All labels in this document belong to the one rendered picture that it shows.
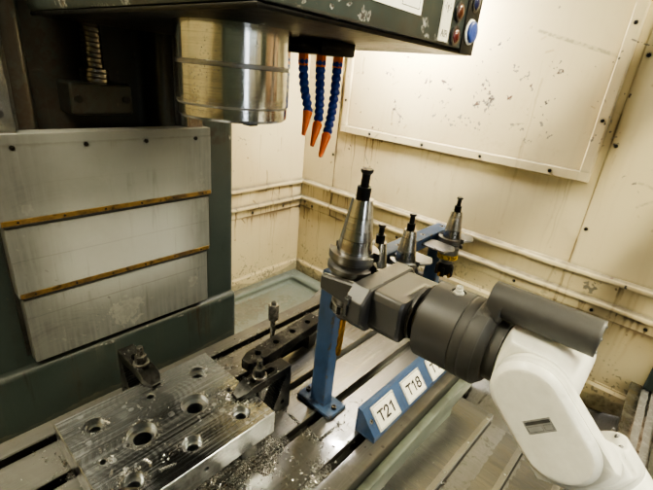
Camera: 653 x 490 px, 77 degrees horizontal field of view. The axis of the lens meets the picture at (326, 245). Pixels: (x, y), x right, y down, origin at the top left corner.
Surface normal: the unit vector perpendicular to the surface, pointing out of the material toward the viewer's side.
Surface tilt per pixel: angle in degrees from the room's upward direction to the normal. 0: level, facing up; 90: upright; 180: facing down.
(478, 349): 74
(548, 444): 88
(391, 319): 90
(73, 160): 90
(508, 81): 90
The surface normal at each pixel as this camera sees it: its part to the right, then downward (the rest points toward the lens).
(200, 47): -0.29, 0.35
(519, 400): -0.66, 0.20
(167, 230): 0.74, 0.32
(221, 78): 0.03, 0.39
